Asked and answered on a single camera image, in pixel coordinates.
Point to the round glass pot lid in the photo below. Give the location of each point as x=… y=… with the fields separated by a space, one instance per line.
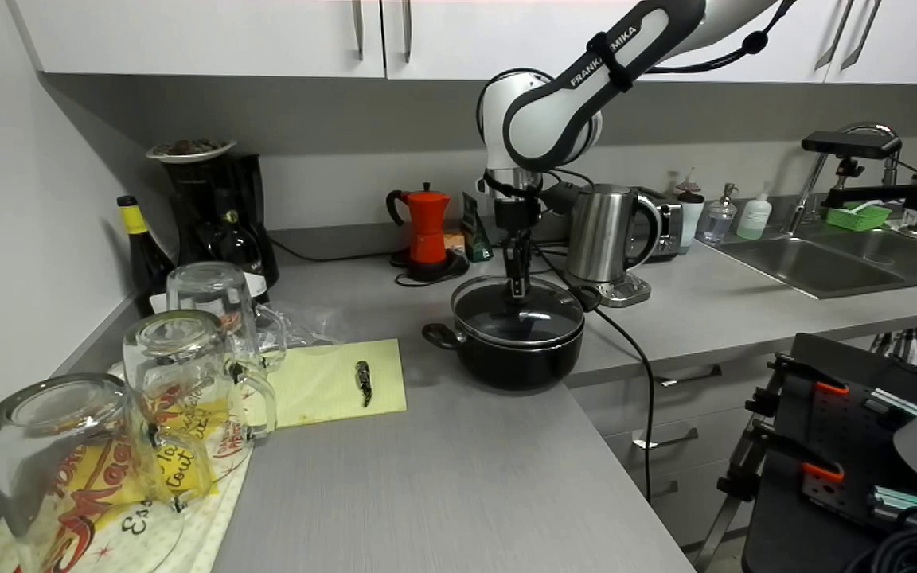
x=493 y=320

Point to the white soap bottle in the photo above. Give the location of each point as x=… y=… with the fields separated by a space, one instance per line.
x=757 y=217

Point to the red moka pot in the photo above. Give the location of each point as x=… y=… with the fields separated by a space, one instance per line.
x=428 y=226

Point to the green sponge holder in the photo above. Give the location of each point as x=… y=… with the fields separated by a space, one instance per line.
x=858 y=217

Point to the black camera stand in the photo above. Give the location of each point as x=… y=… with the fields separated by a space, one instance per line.
x=873 y=193

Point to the clear drinking glass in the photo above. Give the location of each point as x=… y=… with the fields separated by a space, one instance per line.
x=56 y=446
x=175 y=360
x=207 y=290

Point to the grey lower cabinet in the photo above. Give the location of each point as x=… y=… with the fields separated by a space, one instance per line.
x=692 y=494

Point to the small black object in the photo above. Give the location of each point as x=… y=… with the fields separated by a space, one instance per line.
x=363 y=382

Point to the black cooking pot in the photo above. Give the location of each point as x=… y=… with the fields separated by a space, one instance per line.
x=510 y=366

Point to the black drip coffee maker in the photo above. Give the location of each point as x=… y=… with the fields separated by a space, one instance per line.
x=220 y=212

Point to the stainless steel electric kettle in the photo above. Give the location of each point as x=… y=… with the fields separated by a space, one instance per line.
x=603 y=233

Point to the clear soap bottle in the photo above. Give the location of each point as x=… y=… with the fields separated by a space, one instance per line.
x=722 y=221

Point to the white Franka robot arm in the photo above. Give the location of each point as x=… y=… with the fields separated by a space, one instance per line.
x=554 y=115

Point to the steel kitchen sink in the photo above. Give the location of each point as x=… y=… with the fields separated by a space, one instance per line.
x=829 y=266

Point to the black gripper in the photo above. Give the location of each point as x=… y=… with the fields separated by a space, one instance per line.
x=519 y=233

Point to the dark wine bottle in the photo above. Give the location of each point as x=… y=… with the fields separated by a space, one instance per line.
x=146 y=266

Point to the silver sink faucet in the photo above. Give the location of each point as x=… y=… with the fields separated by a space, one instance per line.
x=810 y=193

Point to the black stand-mounted camera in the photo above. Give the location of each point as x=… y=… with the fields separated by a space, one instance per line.
x=850 y=141

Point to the stainless steel toaster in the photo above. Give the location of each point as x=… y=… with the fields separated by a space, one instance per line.
x=673 y=226

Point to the yellow cutting board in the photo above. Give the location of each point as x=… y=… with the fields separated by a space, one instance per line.
x=317 y=382

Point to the white upper cabinet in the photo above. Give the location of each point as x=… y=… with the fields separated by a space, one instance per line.
x=213 y=32

